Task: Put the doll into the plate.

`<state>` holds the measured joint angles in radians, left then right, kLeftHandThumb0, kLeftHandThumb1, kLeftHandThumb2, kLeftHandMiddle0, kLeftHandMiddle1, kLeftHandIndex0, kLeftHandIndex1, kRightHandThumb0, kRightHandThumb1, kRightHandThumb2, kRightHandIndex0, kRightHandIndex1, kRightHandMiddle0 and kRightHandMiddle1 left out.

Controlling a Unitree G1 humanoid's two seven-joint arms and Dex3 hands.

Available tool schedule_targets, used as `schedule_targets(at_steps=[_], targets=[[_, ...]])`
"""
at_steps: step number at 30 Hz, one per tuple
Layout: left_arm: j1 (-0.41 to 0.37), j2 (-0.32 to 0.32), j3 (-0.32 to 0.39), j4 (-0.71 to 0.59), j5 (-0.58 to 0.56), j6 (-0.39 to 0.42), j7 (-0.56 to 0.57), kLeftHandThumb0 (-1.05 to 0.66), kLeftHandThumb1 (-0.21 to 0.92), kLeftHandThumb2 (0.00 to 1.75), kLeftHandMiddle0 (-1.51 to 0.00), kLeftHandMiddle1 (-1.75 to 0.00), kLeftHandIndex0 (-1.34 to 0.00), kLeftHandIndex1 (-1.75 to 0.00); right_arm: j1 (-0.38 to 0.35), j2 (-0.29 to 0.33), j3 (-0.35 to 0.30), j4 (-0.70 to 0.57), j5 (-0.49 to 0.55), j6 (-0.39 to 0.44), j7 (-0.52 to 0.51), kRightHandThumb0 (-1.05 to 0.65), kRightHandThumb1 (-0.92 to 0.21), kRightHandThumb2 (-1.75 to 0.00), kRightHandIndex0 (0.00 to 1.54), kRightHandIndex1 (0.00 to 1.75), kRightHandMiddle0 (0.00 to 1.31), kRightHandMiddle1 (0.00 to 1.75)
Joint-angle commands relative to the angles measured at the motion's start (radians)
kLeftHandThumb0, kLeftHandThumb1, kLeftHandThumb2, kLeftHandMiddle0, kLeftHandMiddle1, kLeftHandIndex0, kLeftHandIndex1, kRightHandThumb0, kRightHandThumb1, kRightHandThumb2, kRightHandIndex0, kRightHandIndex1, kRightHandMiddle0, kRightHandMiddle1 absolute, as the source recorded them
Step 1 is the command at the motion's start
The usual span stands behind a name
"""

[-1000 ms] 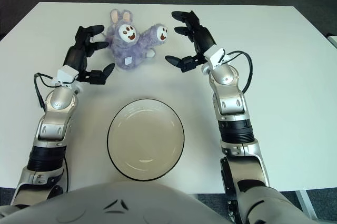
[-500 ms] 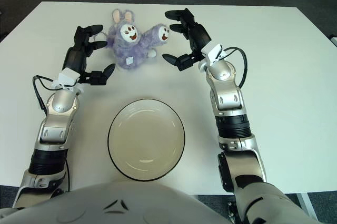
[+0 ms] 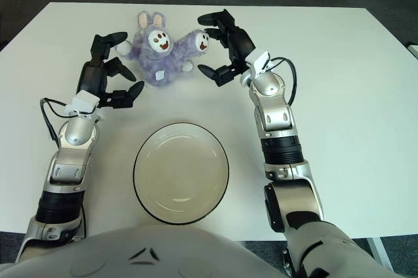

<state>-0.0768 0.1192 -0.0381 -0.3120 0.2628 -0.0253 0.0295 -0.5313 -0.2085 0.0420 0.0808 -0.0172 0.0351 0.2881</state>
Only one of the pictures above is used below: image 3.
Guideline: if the grey robot torso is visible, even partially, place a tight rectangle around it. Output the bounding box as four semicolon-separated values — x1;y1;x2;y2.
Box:
0;224;295;278

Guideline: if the white table leg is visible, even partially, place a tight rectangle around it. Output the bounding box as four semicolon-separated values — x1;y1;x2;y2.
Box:
365;235;398;278

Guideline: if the white plate with black rim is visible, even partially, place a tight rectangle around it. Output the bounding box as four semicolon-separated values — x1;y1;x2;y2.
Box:
133;122;231;226

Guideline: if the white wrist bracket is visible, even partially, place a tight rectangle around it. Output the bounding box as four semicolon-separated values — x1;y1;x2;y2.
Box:
65;90;101;119
244;49;272;78

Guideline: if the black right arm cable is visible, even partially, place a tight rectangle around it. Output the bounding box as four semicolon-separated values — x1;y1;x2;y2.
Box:
267;57;297;106

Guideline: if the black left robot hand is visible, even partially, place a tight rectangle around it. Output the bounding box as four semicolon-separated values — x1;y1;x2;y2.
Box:
75;31;146;109

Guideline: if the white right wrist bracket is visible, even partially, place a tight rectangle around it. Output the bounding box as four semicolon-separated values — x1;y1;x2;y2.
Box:
244;49;272;78

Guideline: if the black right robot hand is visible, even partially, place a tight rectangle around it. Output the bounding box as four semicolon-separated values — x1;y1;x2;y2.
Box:
197;9;255;88

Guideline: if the purple plush rabbit doll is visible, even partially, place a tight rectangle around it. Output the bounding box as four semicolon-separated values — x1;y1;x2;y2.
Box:
116;11;212;89

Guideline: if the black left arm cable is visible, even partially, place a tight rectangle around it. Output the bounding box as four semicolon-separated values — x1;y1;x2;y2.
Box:
39;97;79;142

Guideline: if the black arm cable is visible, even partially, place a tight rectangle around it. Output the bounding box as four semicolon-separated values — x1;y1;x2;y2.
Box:
39;97;79;142
267;57;297;106

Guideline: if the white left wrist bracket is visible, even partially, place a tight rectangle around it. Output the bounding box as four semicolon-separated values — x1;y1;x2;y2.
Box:
65;90;101;119

